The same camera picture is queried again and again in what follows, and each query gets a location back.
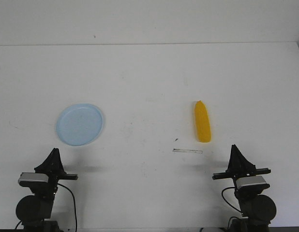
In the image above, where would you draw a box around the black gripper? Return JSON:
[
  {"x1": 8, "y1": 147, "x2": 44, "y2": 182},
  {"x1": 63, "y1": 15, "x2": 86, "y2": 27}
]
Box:
[
  {"x1": 34, "y1": 148, "x2": 78, "y2": 193},
  {"x1": 212, "y1": 145, "x2": 271, "y2": 180}
]

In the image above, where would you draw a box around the light blue round plate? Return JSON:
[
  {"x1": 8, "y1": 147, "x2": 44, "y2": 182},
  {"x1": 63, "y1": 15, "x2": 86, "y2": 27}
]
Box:
[{"x1": 56, "y1": 103, "x2": 104, "y2": 146}]

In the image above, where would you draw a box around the yellow corn cob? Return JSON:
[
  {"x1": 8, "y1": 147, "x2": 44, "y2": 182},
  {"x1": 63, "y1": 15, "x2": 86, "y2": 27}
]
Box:
[{"x1": 194, "y1": 101, "x2": 211, "y2": 143}]

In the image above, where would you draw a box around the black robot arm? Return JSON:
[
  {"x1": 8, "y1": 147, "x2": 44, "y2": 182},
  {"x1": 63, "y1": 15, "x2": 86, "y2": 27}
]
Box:
[
  {"x1": 212, "y1": 145, "x2": 277, "y2": 232},
  {"x1": 15, "y1": 148, "x2": 78, "y2": 232}
]

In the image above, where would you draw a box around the clear tape strip on table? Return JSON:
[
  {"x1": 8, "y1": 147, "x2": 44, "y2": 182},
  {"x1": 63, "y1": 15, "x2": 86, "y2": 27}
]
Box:
[{"x1": 172, "y1": 148, "x2": 203, "y2": 154}]

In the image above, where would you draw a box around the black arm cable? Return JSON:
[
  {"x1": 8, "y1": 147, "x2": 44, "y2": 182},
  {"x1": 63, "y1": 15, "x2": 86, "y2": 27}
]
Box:
[
  {"x1": 57, "y1": 183, "x2": 78, "y2": 232},
  {"x1": 221, "y1": 187, "x2": 243, "y2": 215}
]

